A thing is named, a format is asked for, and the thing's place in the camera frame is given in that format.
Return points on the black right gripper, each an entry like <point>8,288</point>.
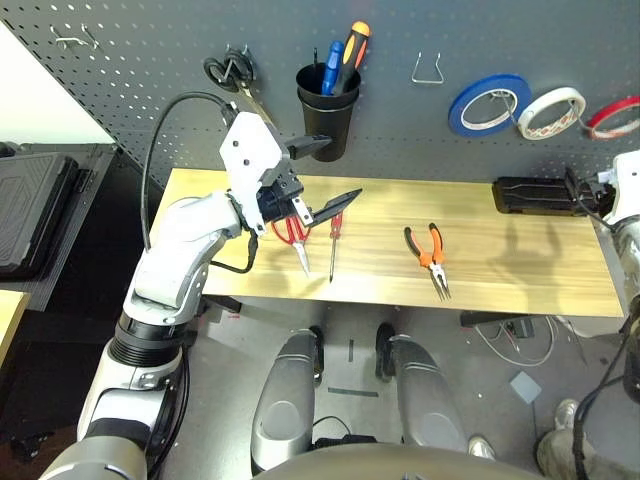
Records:
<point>595,197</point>

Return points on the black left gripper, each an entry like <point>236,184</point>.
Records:
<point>280,192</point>

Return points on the thin red tape roll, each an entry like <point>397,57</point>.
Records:
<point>595,120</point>

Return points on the orange black needle-nose pliers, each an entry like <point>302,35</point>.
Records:
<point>430,260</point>

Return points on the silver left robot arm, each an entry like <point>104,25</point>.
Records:
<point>185,240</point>

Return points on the grey metal pegboard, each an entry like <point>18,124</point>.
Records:
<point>125,75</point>

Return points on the silver double pegboard hook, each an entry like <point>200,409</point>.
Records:
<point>67,41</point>

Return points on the black plastic box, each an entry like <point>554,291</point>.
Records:
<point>530,197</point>

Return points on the black plastic cup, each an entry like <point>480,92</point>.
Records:
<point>330,120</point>

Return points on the white tape roll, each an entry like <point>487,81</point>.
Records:
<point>524,122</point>

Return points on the thin black tool shaft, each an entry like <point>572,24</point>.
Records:
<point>315,56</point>

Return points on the blue tape roll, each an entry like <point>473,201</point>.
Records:
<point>457,112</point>

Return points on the black floor power adapter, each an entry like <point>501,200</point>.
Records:
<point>520,329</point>

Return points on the black table foot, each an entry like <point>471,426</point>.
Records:
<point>225,304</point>
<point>490,318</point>

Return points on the short black floor tape strip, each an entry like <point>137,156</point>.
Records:
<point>350,350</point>

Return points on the grey square floor pad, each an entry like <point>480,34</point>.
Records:
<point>525,387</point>

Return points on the black side cabinet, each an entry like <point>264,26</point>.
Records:
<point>100,170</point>

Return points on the long black floor tape strip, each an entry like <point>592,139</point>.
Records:
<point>352,392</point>

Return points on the silver left robot leg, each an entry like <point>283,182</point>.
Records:
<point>285,400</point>

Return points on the silver robot leg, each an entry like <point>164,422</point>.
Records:
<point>285,400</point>
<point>430,400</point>

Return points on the grey bystander shoe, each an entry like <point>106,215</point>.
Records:
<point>567,415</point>
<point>482,447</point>

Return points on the silver right robot leg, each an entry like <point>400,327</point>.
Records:
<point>430,400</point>

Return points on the olive bystander trouser leg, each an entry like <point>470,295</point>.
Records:
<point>555,455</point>

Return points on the black ribbed plastic case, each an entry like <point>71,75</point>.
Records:
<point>30,215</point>

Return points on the grey robot torso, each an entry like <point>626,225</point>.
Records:
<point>395,465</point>

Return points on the light wooden board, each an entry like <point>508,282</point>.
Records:
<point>10,320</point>

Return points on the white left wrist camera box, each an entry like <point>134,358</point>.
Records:
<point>250,150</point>

